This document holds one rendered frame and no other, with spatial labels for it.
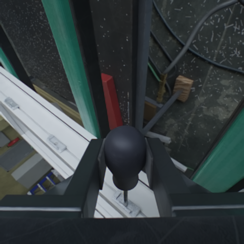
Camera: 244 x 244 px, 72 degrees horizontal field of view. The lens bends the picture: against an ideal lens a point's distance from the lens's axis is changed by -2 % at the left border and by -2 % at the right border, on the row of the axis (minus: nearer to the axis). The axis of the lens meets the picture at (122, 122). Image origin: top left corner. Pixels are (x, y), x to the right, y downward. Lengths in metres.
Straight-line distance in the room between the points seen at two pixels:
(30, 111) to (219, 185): 0.42
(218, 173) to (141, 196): 0.16
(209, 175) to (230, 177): 0.02
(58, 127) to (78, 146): 0.07
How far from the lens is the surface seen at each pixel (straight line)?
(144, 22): 0.53
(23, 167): 9.85
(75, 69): 0.25
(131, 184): 0.18
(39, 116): 0.45
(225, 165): 0.19
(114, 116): 0.75
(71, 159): 0.36
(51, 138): 0.40
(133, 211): 0.31
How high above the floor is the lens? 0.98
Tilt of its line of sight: 28 degrees down
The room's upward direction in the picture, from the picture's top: 134 degrees counter-clockwise
